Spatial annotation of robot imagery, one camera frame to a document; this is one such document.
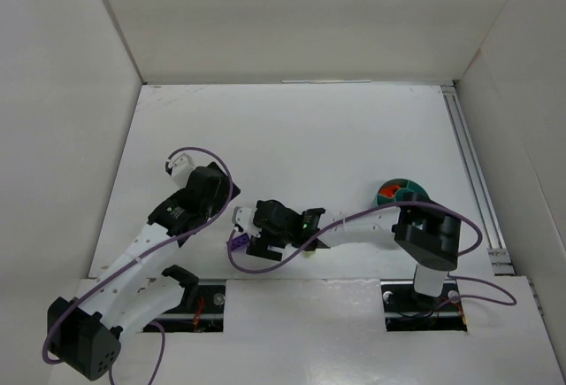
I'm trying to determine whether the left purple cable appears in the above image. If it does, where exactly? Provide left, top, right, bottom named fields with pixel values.
left=42, top=147, right=233, bottom=384

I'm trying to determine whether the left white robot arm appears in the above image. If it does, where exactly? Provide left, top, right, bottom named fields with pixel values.
left=42, top=154, right=240, bottom=381

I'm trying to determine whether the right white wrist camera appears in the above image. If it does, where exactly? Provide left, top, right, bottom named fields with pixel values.
left=232, top=206, right=261, bottom=237

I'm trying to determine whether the orange curved lego piece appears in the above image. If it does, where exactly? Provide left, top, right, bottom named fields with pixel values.
left=378, top=184, right=402, bottom=199

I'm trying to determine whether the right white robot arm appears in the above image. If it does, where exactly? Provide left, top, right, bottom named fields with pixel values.
left=233, top=192, right=462, bottom=297

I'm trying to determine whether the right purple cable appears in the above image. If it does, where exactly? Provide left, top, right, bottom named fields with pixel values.
left=227, top=201, right=518, bottom=306

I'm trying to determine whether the long purple lego brick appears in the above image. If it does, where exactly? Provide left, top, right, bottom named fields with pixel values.
left=228, top=234, right=250, bottom=252

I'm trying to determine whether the teal divided round container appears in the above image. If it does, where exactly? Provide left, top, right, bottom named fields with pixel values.
left=374, top=178, right=429, bottom=206

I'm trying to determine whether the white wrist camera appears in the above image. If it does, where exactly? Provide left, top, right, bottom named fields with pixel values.
left=232, top=206, right=261, bottom=237
left=165, top=152, right=195, bottom=189

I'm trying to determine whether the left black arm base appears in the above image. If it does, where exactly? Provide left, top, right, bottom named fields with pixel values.
left=154, top=266, right=226, bottom=334

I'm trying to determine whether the purple cable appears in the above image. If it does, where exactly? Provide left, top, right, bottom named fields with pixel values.
left=42, top=147, right=233, bottom=384
left=227, top=201, right=518, bottom=306

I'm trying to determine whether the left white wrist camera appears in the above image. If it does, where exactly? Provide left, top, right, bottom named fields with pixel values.
left=165, top=152, right=195, bottom=189

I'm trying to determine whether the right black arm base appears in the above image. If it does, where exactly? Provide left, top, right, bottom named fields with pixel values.
left=380, top=281, right=467, bottom=332

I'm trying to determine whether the aluminium rail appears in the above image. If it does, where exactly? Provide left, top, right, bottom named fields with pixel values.
left=440, top=80, right=549, bottom=315

